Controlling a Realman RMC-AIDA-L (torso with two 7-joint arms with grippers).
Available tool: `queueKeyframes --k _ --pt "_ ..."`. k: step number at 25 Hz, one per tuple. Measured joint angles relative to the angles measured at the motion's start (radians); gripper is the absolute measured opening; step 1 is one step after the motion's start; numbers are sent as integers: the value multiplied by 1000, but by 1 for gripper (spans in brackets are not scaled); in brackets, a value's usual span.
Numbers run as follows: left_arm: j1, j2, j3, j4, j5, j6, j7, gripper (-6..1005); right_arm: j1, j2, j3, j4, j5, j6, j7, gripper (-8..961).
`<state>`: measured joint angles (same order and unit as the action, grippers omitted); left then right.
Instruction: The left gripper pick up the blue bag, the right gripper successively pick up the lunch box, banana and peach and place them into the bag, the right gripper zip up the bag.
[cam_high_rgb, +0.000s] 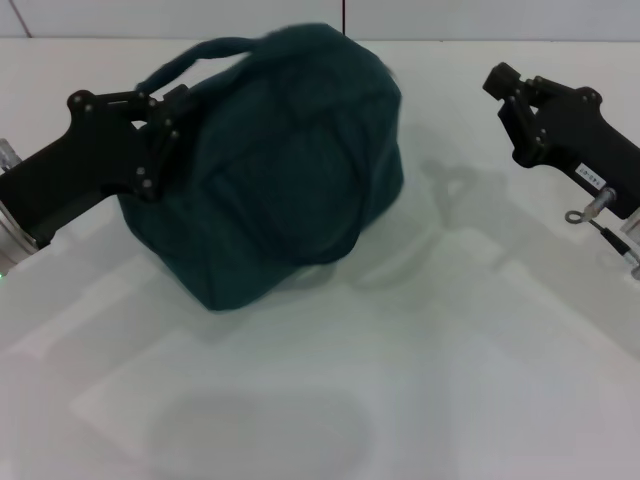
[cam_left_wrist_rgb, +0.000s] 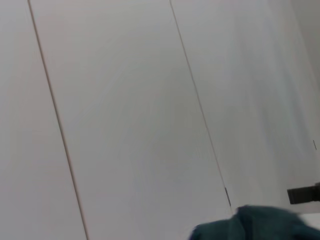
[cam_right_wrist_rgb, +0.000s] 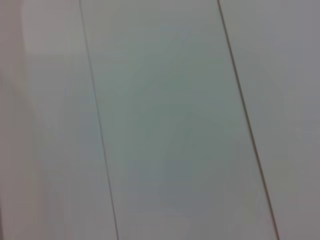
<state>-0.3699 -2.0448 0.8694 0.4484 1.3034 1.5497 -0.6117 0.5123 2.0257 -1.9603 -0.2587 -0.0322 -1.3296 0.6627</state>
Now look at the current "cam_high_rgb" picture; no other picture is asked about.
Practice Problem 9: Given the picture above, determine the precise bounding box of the dark teal fabric bag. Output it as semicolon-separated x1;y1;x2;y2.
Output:
116;22;406;314

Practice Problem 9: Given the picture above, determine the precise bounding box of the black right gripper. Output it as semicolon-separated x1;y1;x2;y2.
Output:
481;61;640;220

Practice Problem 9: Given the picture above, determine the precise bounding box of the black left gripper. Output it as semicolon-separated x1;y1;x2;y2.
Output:
0;83;197;250

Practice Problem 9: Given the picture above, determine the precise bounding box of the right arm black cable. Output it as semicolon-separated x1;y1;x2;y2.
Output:
563;186;640;282

